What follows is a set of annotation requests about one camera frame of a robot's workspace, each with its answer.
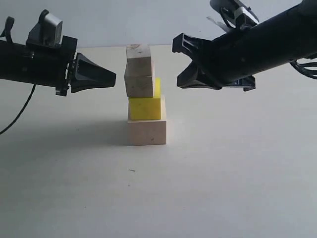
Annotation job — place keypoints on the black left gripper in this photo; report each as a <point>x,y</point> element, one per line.
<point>88,75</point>

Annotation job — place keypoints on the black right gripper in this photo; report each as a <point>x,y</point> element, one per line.
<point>216,64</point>

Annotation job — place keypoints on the medium wooden cube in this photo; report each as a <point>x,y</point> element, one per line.
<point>139,79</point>

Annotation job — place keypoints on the small white wooden cube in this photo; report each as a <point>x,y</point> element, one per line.
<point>139,59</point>

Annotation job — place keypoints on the yellow cube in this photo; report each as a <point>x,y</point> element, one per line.
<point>146,108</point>

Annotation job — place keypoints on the large wooden cube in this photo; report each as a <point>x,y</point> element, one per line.
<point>148,132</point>

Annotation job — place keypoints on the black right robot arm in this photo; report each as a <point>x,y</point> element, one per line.
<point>249,46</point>

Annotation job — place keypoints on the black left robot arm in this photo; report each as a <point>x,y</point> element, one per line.
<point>28,63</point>

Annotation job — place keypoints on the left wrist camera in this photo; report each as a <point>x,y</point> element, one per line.
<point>47,31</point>

